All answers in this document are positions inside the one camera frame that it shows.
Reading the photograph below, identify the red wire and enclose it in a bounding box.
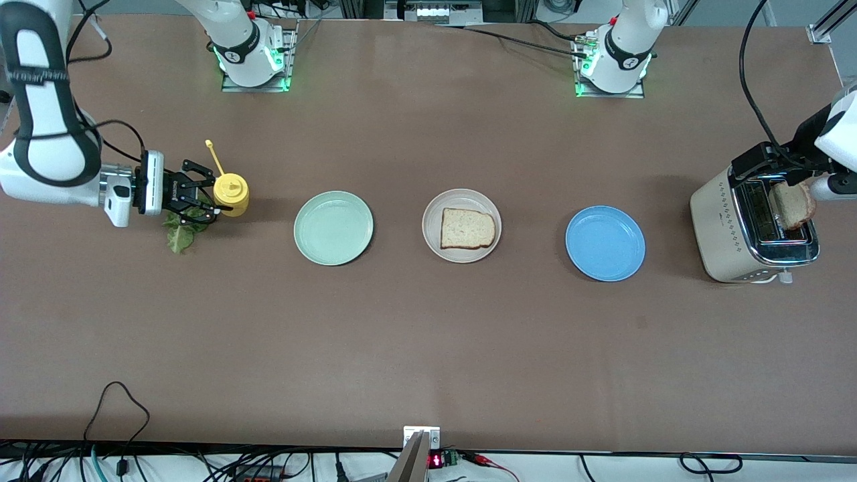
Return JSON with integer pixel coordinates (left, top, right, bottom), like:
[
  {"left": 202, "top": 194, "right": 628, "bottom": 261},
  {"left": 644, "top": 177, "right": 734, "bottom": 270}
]
[{"left": 462, "top": 452, "right": 520, "bottom": 482}]

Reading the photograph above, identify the green lettuce leaf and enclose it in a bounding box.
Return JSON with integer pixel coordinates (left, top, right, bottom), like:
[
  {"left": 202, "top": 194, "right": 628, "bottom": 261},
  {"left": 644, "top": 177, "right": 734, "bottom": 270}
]
[{"left": 163, "top": 204, "right": 210, "bottom": 255}]

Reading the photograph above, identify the silver mounting bracket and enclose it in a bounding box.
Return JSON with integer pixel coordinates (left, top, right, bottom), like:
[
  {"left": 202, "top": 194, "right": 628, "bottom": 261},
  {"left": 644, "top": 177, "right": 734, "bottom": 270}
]
[{"left": 403, "top": 426, "right": 442, "bottom": 451}]

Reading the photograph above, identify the blue plate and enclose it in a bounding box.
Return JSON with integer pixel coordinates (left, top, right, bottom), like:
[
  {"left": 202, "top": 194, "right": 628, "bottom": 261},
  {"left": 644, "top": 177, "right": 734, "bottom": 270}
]
[{"left": 564, "top": 205, "right": 647, "bottom": 283}]

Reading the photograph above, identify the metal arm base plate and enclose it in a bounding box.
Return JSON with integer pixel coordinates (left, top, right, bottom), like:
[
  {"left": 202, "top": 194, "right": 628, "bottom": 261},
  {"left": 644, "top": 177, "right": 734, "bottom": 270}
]
[
  {"left": 572, "top": 32, "right": 647, "bottom": 100},
  {"left": 221, "top": 19, "right": 299, "bottom": 93}
]

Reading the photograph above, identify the metal frame with light unit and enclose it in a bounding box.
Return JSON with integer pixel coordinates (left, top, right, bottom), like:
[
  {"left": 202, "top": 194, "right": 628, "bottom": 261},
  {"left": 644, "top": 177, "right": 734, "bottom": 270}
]
[{"left": 385, "top": 0, "right": 484, "bottom": 22}]

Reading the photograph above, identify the black cable across table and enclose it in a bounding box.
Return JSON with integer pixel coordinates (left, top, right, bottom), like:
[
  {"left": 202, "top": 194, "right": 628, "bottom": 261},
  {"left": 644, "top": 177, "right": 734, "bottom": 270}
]
[{"left": 434, "top": 23, "right": 591, "bottom": 60}]

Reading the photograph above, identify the aluminium frame profile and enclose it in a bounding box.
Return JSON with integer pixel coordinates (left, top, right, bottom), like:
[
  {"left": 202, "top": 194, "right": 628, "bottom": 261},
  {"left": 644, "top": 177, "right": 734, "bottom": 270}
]
[{"left": 807, "top": 0, "right": 857, "bottom": 45}]

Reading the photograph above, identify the black coiled cable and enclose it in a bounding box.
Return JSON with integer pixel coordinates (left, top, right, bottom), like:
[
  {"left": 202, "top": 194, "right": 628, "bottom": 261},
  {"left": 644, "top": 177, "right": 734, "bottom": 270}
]
[{"left": 679, "top": 453, "right": 744, "bottom": 475}]

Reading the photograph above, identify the toasted bread slice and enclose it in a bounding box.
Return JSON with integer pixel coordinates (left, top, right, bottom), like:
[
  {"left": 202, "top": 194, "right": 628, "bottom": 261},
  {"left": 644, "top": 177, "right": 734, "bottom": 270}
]
[
  {"left": 768, "top": 181, "right": 818, "bottom": 233},
  {"left": 440, "top": 208, "right": 497, "bottom": 251}
]

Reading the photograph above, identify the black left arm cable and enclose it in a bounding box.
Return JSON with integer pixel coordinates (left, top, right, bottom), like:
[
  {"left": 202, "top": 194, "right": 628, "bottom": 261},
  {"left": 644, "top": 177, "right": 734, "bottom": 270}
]
[{"left": 740, "top": 0, "right": 807, "bottom": 168}]

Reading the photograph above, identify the beige plate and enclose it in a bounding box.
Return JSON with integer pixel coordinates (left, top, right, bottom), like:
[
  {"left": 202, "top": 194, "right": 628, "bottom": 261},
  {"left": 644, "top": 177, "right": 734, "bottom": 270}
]
[{"left": 421, "top": 188, "right": 502, "bottom": 264}]

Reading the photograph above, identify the grey metal mount bar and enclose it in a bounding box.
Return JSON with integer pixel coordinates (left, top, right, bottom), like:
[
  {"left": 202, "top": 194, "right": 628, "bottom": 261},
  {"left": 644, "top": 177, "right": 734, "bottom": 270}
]
[{"left": 386, "top": 432, "right": 430, "bottom": 482}]

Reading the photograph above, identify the thin black looped cable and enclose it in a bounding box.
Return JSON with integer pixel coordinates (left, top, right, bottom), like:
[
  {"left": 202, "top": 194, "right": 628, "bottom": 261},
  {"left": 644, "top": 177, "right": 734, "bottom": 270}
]
[{"left": 83, "top": 381, "right": 151, "bottom": 444}]

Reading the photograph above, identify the beige chrome toaster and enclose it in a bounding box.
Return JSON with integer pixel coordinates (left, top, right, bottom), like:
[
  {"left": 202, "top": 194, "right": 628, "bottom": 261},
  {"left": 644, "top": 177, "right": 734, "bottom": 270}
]
[{"left": 690, "top": 159, "right": 822, "bottom": 285}]

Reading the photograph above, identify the yellow squeeze bottle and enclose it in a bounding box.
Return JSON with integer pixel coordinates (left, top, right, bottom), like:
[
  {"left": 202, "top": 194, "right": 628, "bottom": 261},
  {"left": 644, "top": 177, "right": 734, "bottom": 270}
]
[{"left": 205, "top": 139, "right": 250, "bottom": 218}]

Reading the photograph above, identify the mint green plate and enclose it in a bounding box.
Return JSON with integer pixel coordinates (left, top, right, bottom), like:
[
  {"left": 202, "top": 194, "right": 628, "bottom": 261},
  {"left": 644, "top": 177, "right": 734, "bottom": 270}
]
[{"left": 293, "top": 191, "right": 374, "bottom": 266}]

